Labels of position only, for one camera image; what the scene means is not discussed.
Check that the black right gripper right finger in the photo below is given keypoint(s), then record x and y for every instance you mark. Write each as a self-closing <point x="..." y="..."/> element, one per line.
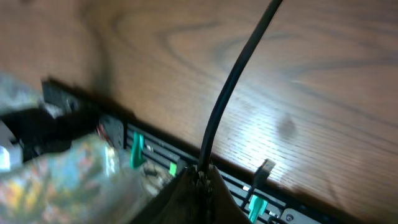
<point x="217" y="203"/>

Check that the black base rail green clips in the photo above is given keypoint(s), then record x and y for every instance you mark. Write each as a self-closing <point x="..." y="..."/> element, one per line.
<point x="236" y="180"/>

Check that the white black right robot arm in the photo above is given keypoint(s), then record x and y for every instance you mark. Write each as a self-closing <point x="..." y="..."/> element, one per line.
<point x="70" y="166"/>

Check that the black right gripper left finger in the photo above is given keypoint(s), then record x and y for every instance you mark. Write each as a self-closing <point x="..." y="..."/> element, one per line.
<point x="177" y="203"/>

